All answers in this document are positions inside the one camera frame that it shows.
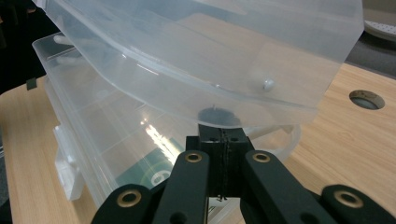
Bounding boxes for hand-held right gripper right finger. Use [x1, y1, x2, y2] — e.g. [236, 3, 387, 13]
[222, 126, 255, 198]

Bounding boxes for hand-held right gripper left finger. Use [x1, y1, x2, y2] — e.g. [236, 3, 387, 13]
[186, 124, 223, 198]

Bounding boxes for green cardboard box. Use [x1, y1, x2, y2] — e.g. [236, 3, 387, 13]
[115, 138, 185, 189]

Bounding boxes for clear plastic storage box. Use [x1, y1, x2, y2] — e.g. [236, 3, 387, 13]
[32, 0, 365, 216]

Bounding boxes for white round perforated base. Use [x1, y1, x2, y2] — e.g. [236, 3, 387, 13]
[363, 20, 396, 43]

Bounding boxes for round table cable grommet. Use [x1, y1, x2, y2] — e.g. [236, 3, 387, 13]
[348, 89, 386, 110]

